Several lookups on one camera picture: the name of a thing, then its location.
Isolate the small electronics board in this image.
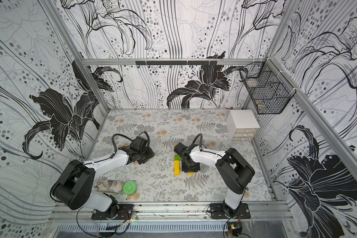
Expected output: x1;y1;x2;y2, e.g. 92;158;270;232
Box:
227;224;243;237

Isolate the green block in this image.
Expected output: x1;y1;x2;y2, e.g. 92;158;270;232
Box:
174;155;182;161

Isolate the black wall bar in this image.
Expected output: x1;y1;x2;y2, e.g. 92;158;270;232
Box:
135;60;218;65

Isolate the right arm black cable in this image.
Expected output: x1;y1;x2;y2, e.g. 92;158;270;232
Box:
191;133;204;149

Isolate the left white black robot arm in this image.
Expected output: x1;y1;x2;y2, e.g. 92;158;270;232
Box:
50;131;154;218

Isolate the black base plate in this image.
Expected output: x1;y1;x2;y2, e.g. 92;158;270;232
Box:
210;202;251;220
91;204;134;221

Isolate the green round lid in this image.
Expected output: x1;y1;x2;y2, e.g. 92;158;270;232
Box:
123;181;137;196

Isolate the black wire basket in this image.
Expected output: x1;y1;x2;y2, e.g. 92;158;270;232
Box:
239;60;292;115

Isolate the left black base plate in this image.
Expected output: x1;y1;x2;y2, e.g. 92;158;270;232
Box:
91;204;134;221

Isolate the white slotted cable duct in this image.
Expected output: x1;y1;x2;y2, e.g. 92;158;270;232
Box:
99;222;229;233

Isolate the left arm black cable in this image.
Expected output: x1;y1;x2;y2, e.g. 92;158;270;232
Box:
111;130;151;158

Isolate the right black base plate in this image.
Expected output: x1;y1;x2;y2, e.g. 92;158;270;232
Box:
210;202;251;220

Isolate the white drawer box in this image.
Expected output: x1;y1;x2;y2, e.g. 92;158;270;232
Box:
226;110;260;141

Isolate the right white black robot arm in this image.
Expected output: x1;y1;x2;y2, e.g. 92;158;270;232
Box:
174;143;255;213

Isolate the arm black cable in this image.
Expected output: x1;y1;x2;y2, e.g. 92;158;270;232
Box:
191;133;204;149
111;130;151;158

